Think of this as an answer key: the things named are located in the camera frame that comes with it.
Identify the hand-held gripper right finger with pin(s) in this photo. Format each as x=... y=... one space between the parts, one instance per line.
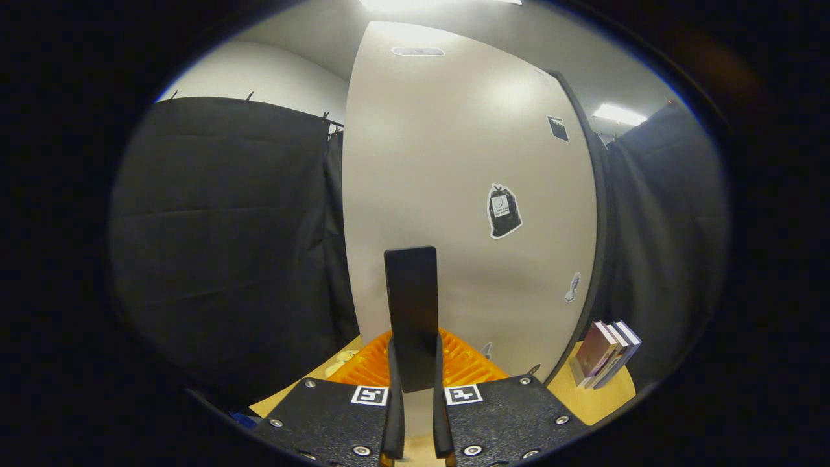
x=512 y=421

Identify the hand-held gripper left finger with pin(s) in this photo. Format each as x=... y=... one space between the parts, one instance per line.
x=324 y=421

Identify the pale yellow object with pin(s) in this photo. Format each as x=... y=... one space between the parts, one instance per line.
x=342 y=363

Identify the pink book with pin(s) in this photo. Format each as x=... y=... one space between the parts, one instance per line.
x=593 y=353

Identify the white spine book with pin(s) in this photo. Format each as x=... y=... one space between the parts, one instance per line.
x=613 y=360

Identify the blue and white book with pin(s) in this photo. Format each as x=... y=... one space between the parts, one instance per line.
x=626 y=357

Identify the black backdrop cloth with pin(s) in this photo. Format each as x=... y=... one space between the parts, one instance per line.
x=227 y=246

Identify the small ceiling light panel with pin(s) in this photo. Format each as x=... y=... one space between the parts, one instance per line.
x=619 y=115

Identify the large ceiling light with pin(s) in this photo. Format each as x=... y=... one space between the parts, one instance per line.
x=441 y=4

